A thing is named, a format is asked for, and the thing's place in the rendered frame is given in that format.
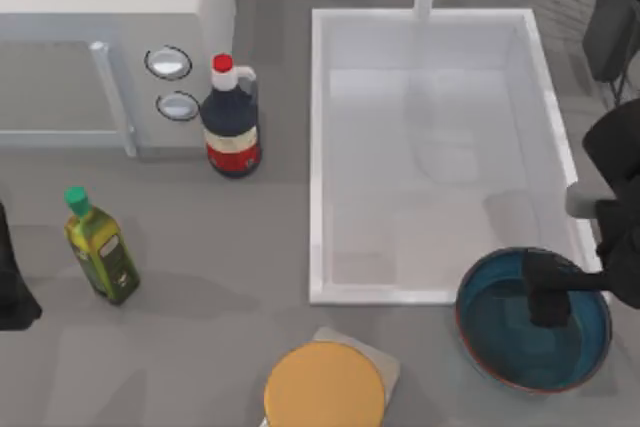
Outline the blue bowl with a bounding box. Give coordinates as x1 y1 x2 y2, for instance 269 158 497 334
454 245 614 395

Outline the microwave door handle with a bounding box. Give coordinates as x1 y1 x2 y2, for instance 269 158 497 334
88 40 138 158

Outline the microwave glass door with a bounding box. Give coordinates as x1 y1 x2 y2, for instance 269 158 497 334
0 39 126 149

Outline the white sink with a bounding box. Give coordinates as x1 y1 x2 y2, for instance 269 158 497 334
308 7 605 307

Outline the yellow round cup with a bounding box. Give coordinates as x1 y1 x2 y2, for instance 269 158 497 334
263 340 388 427

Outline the grey square coaster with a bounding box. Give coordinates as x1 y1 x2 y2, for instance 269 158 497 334
311 325 402 399

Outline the black chair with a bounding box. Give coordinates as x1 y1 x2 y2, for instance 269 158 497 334
581 0 640 104

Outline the silver microwave knob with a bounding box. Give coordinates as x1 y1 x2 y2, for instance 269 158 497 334
143 44 194 82
155 90 202 124

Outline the green bottle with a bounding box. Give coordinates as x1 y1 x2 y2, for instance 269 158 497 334
63 185 142 306

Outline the dark bottle with red cap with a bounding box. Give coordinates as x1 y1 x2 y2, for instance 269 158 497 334
199 52 263 180

